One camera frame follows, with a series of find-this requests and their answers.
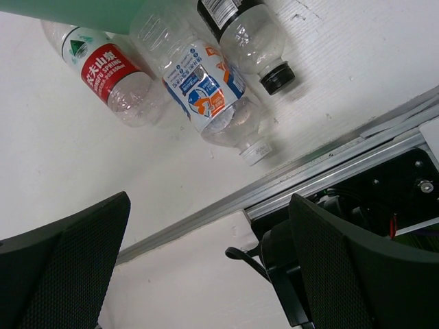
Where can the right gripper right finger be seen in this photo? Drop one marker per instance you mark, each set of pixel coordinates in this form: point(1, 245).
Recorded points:
point(356, 279)

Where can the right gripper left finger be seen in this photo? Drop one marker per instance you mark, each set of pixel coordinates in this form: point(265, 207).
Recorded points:
point(57, 275)

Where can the clear bottle red label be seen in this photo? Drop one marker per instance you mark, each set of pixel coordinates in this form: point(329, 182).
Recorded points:
point(129, 92)

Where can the green plastic bin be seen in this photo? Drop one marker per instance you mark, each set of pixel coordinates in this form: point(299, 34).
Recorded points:
point(107, 15)

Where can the clear bottle blue orange label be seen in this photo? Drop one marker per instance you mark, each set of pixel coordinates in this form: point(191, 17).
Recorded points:
point(211, 93)

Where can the clear bottle black label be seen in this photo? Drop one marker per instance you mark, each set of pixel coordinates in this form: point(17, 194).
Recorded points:
point(251, 37)

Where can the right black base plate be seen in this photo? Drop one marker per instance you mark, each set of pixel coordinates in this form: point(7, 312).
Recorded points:
point(390, 199)

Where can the aluminium table frame rail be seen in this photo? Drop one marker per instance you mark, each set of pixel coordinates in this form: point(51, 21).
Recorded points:
point(377, 142)

